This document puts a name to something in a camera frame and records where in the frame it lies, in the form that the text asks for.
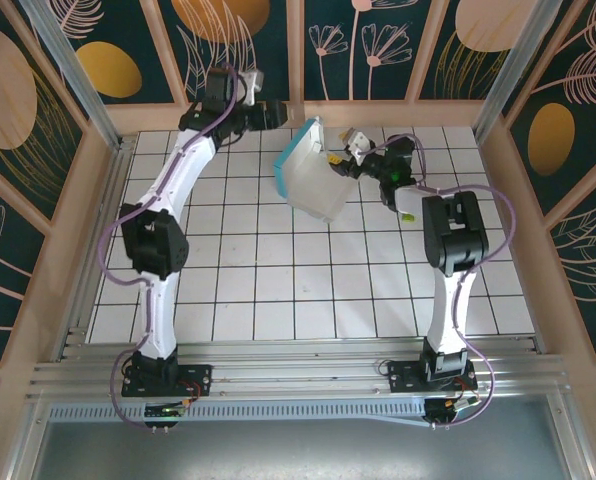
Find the aluminium mounting rail frame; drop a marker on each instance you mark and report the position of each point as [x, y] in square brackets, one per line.
[303, 370]

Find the aluminium side rail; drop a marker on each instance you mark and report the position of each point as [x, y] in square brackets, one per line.
[93, 250]

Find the aluminium corner post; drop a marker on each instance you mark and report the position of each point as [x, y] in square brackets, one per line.
[518, 60]
[73, 65]

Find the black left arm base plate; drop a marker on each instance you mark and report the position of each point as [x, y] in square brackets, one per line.
[200, 377]

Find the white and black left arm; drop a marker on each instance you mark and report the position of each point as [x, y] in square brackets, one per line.
[160, 310]

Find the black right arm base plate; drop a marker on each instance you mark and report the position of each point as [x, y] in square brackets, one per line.
[403, 377]

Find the teal and white paper box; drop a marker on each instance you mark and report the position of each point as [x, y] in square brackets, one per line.
[318, 185]

